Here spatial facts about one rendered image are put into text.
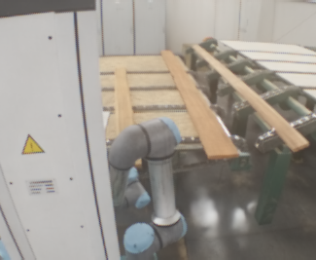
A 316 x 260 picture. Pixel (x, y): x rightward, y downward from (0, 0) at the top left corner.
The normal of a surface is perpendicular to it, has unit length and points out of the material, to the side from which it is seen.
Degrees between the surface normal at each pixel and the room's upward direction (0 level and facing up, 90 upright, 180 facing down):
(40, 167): 90
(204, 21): 87
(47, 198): 90
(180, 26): 88
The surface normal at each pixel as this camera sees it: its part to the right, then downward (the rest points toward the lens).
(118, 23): 0.05, 0.44
